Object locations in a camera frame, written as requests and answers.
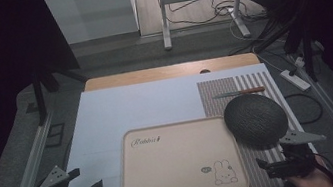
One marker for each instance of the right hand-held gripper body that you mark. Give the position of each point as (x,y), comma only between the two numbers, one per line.
(295,161)

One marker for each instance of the person's right hand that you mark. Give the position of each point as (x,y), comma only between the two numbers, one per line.
(313,181)

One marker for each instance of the dark round textured plate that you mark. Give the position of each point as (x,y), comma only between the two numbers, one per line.
(254,120)

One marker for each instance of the white power strip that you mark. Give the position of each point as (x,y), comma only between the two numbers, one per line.
(294,80)

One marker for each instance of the grey white striped placemat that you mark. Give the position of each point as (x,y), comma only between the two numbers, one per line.
(212,99)

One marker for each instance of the beige tray with rabbit print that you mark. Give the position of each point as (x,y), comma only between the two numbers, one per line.
(180,162)

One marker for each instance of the black metal stand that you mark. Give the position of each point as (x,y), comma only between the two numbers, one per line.
(40,93)
(307,47)

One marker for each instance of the white board sheet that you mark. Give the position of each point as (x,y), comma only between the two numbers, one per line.
(142,105)

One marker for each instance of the wooden table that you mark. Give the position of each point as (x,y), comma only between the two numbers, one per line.
(151,75)

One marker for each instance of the black floor bracket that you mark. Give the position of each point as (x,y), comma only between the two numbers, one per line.
(55,134)

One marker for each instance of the white wall panel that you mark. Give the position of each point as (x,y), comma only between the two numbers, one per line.
(91,16)

